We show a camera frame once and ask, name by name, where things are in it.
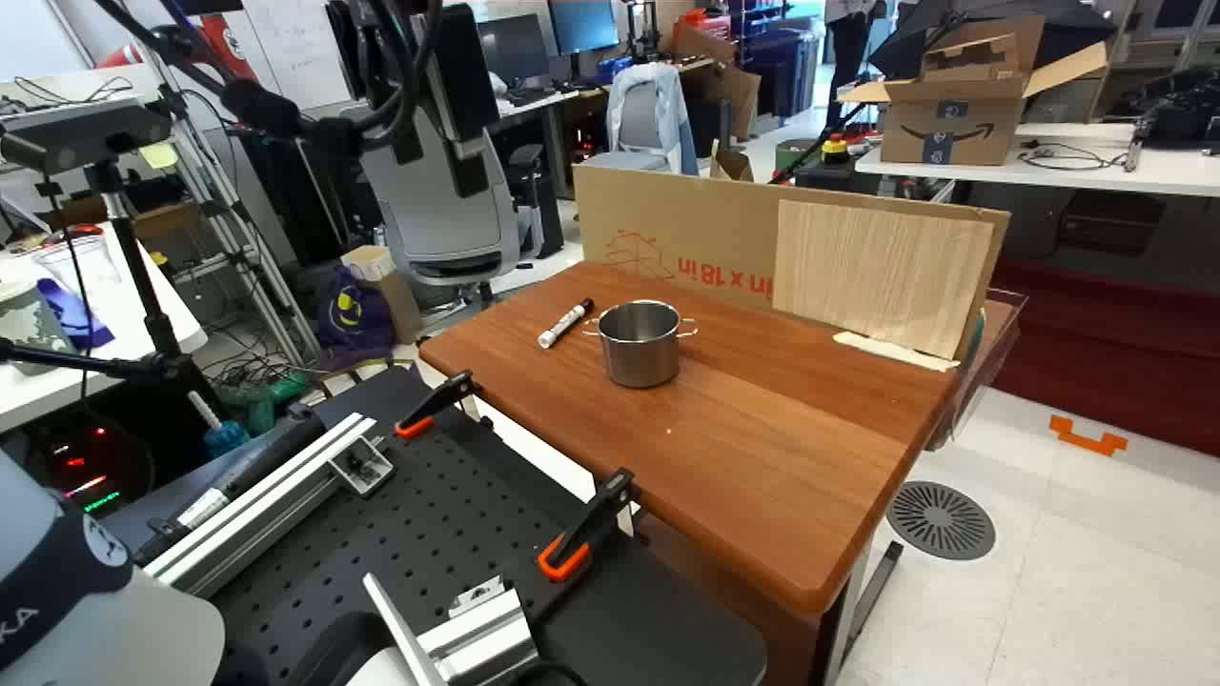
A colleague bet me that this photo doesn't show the white marker with black cap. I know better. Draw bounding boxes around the white marker with black cap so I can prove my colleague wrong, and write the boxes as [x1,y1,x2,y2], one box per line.
[537,298,593,349]

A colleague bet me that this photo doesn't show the small steel pot cup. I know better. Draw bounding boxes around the small steel pot cup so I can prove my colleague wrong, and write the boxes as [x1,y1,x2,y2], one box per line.
[585,298,696,390]

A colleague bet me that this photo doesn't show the long brown cardboard panel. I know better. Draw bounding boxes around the long brown cardboard panel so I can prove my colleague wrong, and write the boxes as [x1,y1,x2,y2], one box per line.
[574,165,1008,310]

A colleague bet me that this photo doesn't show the near orange black clamp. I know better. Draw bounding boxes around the near orange black clamp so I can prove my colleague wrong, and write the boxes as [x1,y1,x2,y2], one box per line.
[532,469,634,582]

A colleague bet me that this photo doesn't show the orange black clamp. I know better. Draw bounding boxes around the orange black clamp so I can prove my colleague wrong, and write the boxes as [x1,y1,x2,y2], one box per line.
[391,368,477,441]
[532,469,634,582]

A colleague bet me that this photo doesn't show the far orange black clamp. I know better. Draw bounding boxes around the far orange black clamp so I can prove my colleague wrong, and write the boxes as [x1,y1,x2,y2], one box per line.
[391,368,477,441]

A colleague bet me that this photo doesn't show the light wooden board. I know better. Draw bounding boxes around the light wooden board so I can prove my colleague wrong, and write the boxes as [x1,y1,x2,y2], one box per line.
[771,202,998,358]

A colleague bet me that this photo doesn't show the round floor drain grate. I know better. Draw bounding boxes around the round floor drain grate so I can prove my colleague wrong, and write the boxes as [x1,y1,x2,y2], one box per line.
[888,480,996,560]

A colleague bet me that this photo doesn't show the open amazon cardboard box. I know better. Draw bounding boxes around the open amazon cardboard box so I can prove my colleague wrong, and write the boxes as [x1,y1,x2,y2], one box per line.
[845,14,1110,166]

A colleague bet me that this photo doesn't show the white side table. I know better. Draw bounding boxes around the white side table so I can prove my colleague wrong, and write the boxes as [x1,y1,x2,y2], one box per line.
[857,122,1220,199]

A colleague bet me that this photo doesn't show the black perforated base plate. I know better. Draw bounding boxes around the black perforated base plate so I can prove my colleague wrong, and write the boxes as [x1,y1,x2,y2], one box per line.
[212,368,764,686]

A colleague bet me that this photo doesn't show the long aluminium extrusion rail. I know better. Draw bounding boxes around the long aluminium extrusion rail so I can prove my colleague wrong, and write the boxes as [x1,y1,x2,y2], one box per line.
[143,411,391,596]

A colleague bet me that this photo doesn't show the short aluminium extrusion bracket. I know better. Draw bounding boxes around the short aluminium extrusion bracket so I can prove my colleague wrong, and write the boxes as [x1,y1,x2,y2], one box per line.
[345,570,541,686]

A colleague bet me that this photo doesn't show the black camera tripod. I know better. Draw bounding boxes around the black camera tripod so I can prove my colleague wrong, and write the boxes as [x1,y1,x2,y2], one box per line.
[0,100,185,383]

